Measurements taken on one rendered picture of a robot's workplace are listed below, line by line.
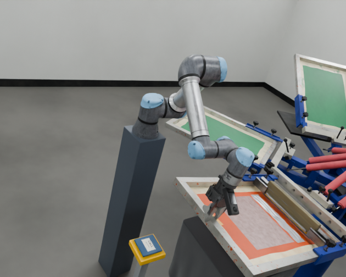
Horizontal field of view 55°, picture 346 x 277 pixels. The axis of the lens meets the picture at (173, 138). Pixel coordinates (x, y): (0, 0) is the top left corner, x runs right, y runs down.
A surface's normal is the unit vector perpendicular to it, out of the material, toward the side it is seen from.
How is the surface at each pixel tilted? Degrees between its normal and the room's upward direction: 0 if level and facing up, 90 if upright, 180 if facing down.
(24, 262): 0
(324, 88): 32
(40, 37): 90
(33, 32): 90
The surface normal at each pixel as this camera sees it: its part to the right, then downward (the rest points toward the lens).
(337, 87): 0.21, -0.44
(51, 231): 0.24, -0.83
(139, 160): 0.59, 0.53
